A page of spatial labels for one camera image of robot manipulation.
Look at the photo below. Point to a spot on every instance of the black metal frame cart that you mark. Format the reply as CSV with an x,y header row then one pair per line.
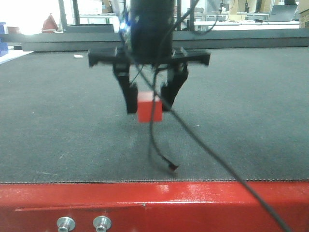
x,y
91,17

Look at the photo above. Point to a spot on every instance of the white table background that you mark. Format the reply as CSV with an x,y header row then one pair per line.
x,y
252,25

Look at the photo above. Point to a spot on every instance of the large cardboard box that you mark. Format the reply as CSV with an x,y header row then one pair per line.
x,y
303,9

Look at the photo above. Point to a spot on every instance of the silver bolt right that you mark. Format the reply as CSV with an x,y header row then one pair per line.
x,y
102,224

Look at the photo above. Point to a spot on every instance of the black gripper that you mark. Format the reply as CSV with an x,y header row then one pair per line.
x,y
121,59

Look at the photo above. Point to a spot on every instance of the silver bolt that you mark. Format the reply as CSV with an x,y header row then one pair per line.
x,y
65,224
102,224

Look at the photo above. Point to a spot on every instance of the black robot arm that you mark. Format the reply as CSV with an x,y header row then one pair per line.
x,y
146,39

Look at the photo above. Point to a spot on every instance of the silver bolt left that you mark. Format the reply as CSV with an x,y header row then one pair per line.
x,y
65,224

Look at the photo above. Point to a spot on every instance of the red magnetic cube block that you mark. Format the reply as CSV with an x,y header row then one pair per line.
x,y
145,104

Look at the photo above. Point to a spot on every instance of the dark grey table mat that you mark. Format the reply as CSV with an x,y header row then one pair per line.
x,y
63,121

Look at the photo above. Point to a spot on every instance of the red metal table edge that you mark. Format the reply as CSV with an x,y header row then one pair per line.
x,y
134,207

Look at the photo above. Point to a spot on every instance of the black cable long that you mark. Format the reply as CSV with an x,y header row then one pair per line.
x,y
280,222

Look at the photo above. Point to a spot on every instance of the small white paper scrap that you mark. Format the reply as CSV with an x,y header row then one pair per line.
x,y
78,56

